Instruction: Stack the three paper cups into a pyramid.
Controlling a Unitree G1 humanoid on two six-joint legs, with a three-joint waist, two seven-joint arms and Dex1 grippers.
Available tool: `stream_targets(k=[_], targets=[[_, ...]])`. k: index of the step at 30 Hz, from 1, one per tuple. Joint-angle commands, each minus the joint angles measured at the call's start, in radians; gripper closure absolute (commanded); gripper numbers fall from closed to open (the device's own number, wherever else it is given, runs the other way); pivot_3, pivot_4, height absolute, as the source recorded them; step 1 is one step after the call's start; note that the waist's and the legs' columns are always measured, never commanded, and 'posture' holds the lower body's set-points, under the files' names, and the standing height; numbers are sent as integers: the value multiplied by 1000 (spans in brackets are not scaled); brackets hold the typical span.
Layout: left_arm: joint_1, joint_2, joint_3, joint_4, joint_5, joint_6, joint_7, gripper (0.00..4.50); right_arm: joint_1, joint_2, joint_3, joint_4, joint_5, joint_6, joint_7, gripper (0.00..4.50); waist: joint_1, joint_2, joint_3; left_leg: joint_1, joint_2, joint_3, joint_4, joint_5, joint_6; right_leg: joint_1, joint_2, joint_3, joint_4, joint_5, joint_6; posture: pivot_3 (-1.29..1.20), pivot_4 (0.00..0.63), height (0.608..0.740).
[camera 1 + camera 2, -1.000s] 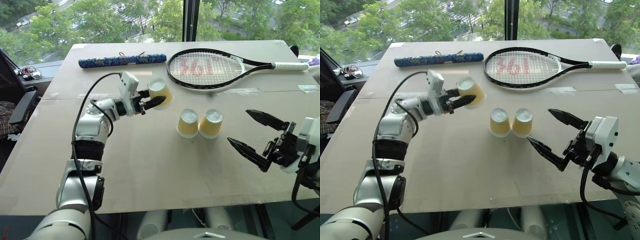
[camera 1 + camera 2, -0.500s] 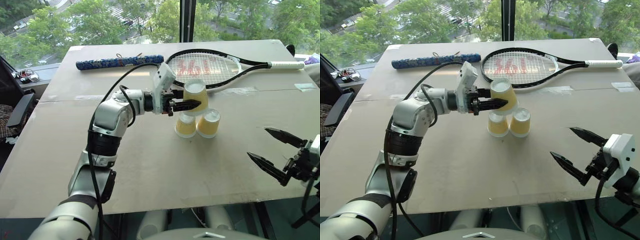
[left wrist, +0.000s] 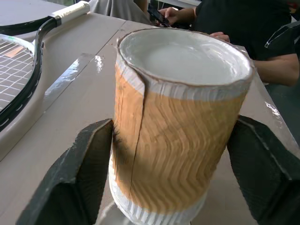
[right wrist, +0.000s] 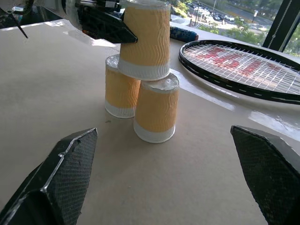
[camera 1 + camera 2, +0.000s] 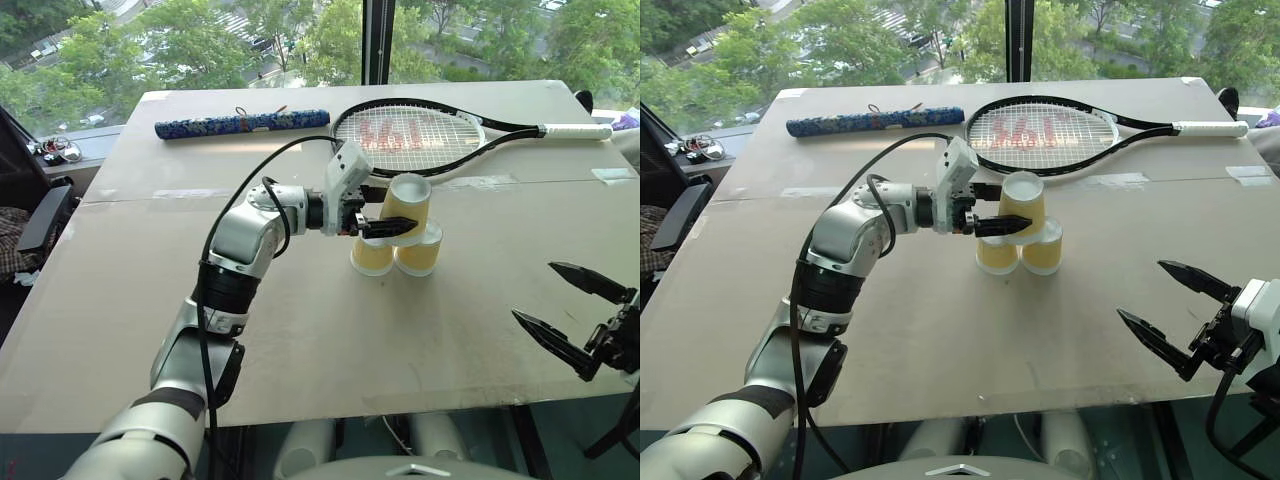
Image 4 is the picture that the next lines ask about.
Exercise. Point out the orange white ripple paper cup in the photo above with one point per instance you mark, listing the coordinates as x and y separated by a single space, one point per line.
119 93
155 110
147 42

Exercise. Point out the black tennis racket red logo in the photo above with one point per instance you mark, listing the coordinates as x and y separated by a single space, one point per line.
236 68

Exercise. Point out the black window frame post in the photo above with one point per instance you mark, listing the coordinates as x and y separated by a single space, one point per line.
279 23

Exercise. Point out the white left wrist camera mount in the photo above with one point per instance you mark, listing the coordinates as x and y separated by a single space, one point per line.
71 11

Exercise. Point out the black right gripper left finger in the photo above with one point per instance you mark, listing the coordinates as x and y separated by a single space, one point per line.
61 178

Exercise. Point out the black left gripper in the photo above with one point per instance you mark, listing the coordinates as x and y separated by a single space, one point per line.
103 4

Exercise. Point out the black glossy furniture top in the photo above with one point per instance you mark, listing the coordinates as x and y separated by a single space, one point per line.
35 15

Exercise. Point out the thin black rod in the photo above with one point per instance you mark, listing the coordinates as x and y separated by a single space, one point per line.
20 27

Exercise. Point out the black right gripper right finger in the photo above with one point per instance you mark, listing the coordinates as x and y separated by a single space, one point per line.
269 173

